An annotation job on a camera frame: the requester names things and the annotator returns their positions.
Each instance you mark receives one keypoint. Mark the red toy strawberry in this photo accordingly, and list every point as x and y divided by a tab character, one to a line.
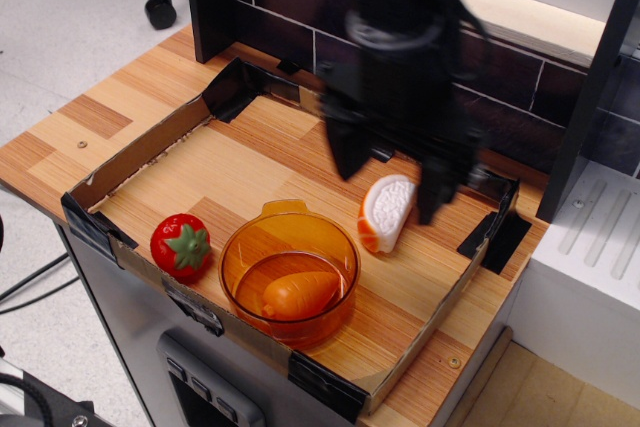
180	246

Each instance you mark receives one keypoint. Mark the cardboard fence with black tape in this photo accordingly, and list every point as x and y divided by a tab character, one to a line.
424	315

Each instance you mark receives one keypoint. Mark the orange toy carrot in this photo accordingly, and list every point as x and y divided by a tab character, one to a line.
299	296

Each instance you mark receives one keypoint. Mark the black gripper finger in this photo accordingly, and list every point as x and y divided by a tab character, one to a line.
352	147
440	181

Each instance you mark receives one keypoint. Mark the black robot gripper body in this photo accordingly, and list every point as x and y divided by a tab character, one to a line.
401	89

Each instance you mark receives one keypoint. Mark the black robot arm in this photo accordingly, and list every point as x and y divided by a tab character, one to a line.
404	15

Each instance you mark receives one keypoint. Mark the white toy sink drainboard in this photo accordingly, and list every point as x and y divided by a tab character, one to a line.
593	241

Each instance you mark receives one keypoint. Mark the white orange toy sushi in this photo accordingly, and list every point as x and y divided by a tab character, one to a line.
384	211

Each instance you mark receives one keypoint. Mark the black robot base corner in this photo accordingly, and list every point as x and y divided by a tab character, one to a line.
27	401

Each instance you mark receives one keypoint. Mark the grey toy oven front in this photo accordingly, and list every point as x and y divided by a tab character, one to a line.
205	398

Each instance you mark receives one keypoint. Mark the dark grey vertical post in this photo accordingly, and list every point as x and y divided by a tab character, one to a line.
604	126

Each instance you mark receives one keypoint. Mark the transparent orange plastic pot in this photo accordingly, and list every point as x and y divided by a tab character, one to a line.
288	238

